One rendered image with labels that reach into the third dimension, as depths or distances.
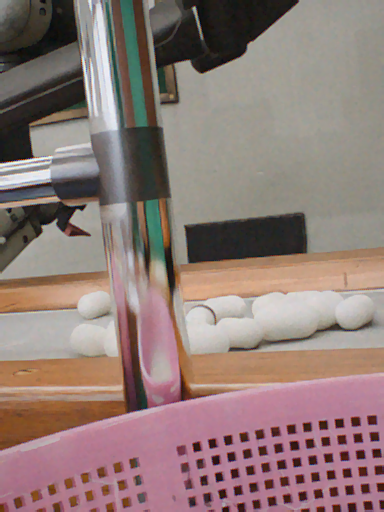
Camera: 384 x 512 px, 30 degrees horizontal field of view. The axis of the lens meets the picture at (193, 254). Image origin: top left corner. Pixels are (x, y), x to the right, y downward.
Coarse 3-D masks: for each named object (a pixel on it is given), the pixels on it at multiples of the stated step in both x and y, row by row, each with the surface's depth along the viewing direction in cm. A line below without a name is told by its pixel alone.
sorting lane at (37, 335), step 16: (192, 304) 62; (0, 320) 66; (16, 320) 65; (32, 320) 64; (48, 320) 63; (64, 320) 61; (80, 320) 60; (96, 320) 59; (112, 320) 58; (0, 336) 57; (16, 336) 56; (32, 336) 55; (48, 336) 54; (64, 336) 53; (320, 336) 42; (336, 336) 42; (352, 336) 41; (368, 336) 41; (0, 352) 50; (16, 352) 49; (32, 352) 48; (48, 352) 48; (64, 352) 47; (240, 352) 41
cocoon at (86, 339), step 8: (80, 328) 44; (88, 328) 44; (96, 328) 43; (104, 328) 44; (72, 336) 45; (80, 336) 43; (88, 336) 43; (96, 336) 43; (104, 336) 43; (72, 344) 45; (80, 344) 43; (88, 344) 43; (96, 344) 43; (80, 352) 44; (88, 352) 43; (96, 352) 43; (104, 352) 43
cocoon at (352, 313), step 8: (352, 296) 44; (360, 296) 44; (344, 304) 42; (352, 304) 42; (360, 304) 42; (368, 304) 43; (336, 312) 43; (344, 312) 42; (352, 312) 42; (360, 312) 42; (368, 312) 43; (336, 320) 43; (344, 320) 42; (352, 320) 42; (360, 320) 42; (368, 320) 43; (352, 328) 43
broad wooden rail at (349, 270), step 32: (288, 256) 69; (320, 256) 65; (352, 256) 62; (0, 288) 73; (32, 288) 71; (64, 288) 69; (96, 288) 68; (192, 288) 64; (224, 288) 62; (256, 288) 61; (288, 288) 60; (320, 288) 59; (352, 288) 58
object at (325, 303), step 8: (312, 296) 44; (320, 296) 44; (328, 296) 44; (336, 296) 45; (312, 304) 43; (320, 304) 43; (328, 304) 43; (336, 304) 44; (320, 312) 43; (328, 312) 43; (320, 320) 43; (328, 320) 43; (320, 328) 43
